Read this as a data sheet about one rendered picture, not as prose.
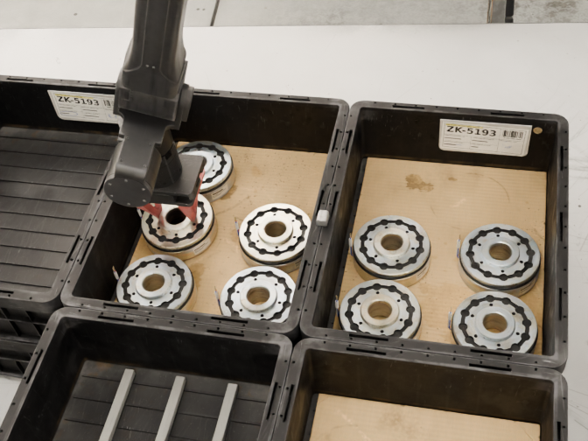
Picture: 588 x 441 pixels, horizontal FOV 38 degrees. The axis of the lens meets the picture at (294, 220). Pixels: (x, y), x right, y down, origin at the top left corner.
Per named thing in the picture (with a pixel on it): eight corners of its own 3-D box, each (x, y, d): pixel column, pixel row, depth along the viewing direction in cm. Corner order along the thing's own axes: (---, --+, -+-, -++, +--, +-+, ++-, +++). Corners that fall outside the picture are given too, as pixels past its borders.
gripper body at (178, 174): (194, 203, 110) (182, 166, 104) (120, 196, 112) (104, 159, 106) (206, 164, 113) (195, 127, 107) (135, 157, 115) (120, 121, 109)
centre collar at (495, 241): (484, 235, 113) (485, 233, 112) (521, 242, 111) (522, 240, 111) (478, 264, 110) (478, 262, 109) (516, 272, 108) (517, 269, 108)
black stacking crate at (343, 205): (355, 157, 131) (353, 102, 122) (555, 174, 125) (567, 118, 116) (306, 385, 106) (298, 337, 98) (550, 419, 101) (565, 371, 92)
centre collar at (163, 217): (165, 202, 121) (164, 199, 120) (198, 206, 120) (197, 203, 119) (155, 230, 118) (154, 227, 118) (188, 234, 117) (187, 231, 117)
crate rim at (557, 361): (352, 111, 124) (352, 99, 122) (566, 127, 118) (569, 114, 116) (297, 346, 99) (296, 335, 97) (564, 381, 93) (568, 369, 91)
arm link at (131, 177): (196, 80, 99) (122, 60, 98) (177, 155, 92) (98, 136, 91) (182, 143, 108) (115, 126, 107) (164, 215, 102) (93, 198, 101)
